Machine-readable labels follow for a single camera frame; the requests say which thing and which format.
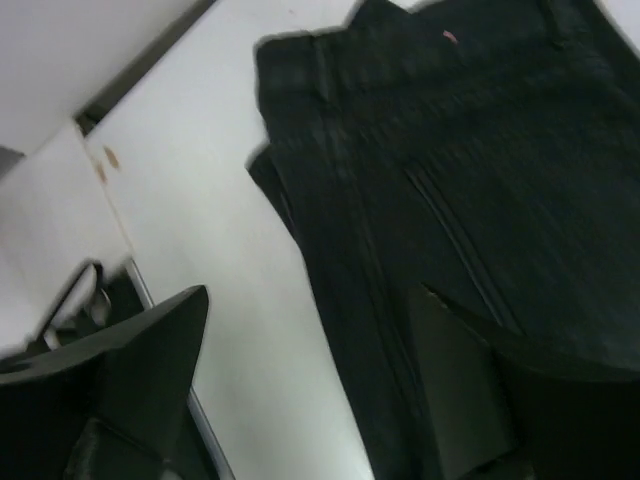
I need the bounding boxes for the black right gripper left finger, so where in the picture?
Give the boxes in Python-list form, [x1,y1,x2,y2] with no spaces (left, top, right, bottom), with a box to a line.
[1,285,209,479]

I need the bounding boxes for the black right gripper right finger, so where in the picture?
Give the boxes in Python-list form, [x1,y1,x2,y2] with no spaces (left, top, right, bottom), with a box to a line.
[408,286,639,479]

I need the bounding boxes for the black denim trousers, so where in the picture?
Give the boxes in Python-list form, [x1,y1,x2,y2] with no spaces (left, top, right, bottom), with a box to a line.
[249,1,639,479]

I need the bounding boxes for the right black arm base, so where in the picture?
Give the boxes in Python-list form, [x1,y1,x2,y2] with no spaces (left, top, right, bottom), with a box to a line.
[27,257,154,353]

